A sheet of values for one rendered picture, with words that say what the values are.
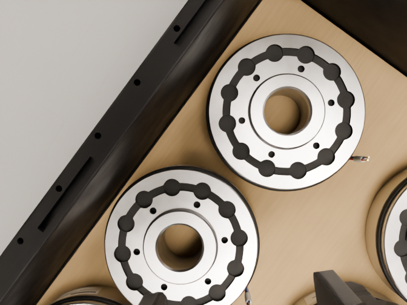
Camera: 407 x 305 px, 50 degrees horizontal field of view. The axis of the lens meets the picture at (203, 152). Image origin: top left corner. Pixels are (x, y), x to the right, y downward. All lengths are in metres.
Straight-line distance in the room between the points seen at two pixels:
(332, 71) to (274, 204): 0.10
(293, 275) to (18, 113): 0.32
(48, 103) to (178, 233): 0.23
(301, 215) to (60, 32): 0.31
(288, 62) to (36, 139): 0.29
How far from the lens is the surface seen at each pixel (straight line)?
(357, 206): 0.33
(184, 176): 0.28
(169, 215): 0.28
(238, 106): 0.28
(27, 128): 0.49
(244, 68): 0.29
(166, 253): 0.31
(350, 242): 0.33
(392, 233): 0.31
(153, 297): 0.16
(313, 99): 0.28
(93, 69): 0.47
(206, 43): 0.25
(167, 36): 0.22
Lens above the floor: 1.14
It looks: 87 degrees down
